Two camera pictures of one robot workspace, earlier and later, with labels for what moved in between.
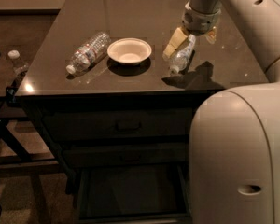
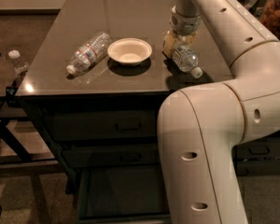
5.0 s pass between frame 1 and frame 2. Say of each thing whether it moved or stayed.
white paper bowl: stayed
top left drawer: stayed
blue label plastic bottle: moved
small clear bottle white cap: stayed
